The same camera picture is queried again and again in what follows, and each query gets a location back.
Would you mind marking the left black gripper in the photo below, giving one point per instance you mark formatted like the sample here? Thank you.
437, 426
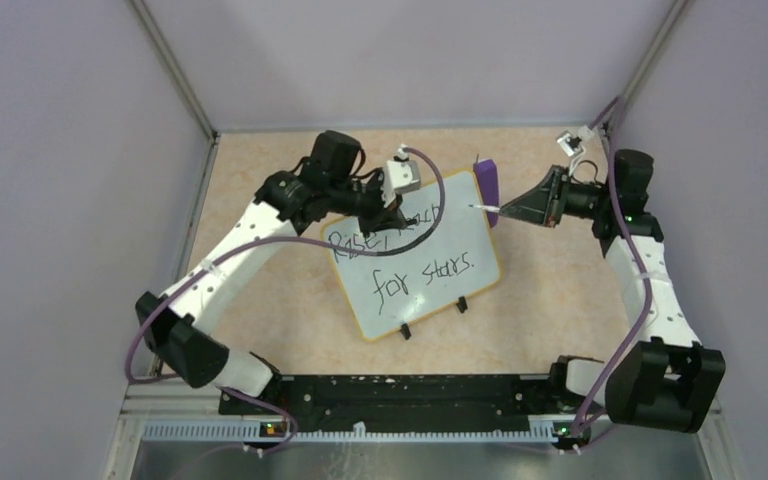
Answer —
389, 219

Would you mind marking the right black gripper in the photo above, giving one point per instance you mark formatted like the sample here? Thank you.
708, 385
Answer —
539, 205

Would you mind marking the yellow-framed whiteboard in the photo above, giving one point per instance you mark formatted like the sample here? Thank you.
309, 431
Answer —
396, 277

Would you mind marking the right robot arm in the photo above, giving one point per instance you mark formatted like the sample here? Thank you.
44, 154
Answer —
661, 376

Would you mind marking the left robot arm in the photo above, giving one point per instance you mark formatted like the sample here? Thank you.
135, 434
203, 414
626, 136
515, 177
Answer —
179, 323

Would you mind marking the purple eraser holder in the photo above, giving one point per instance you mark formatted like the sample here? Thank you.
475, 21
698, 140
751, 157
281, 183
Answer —
486, 174

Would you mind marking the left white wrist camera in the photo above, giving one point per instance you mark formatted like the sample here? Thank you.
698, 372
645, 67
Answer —
401, 176

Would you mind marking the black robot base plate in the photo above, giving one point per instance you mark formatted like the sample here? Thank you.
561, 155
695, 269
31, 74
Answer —
480, 403

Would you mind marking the white cable duct rail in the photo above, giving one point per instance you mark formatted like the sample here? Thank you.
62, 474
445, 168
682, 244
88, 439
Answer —
244, 431

